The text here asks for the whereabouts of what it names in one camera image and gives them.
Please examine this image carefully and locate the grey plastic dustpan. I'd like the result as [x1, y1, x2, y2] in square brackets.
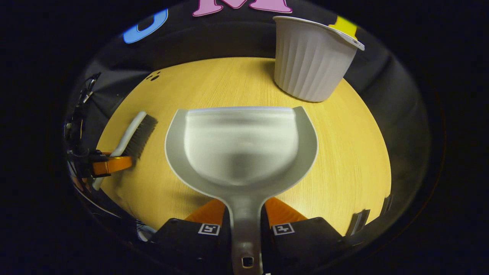
[165, 106, 319, 275]

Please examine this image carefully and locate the grey ribbed garbage bin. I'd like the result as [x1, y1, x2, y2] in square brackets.
[273, 16, 365, 103]

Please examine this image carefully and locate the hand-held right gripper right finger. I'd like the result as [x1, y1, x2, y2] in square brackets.
[261, 197, 350, 273]

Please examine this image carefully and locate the black backdrop cloth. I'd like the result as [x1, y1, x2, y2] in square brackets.
[65, 0, 430, 245]

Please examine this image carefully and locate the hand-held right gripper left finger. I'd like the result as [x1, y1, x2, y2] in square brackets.
[147, 198, 233, 275]

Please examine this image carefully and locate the small grey broom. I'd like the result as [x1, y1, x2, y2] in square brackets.
[92, 111, 158, 191]

